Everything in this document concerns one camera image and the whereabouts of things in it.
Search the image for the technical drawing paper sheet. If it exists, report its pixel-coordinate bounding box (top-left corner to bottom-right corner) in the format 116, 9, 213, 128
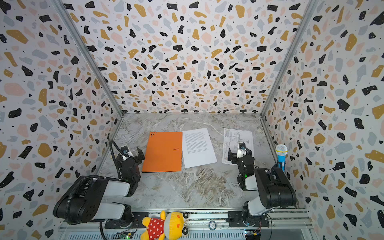
222, 129, 255, 165

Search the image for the orange and black folder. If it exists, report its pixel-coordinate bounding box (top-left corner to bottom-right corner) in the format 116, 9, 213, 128
142, 132, 183, 173

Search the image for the text printed paper sheet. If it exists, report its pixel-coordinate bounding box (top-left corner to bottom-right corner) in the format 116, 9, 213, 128
182, 128, 217, 169

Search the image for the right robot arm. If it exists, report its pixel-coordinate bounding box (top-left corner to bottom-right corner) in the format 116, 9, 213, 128
228, 143, 297, 228

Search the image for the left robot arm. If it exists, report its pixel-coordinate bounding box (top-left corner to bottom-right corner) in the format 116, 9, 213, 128
53, 146, 145, 228

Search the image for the blue toy microphone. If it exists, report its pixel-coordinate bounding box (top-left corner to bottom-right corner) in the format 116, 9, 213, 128
276, 145, 288, 171

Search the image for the yellow plush toy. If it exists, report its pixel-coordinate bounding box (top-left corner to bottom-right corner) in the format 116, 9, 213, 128
141, 211, 189, 240

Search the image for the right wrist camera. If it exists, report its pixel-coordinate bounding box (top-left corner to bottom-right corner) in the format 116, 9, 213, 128
237, 143, 247, 159

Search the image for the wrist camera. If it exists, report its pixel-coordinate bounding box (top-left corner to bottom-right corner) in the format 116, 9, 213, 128
120, 146, 132, 158
237, 143, 247, 159

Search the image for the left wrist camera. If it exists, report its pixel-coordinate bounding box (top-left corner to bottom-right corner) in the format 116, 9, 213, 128
120, 146, 132, 158

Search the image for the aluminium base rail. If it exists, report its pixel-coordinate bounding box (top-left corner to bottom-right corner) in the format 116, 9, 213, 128
55, 208, 317, 240

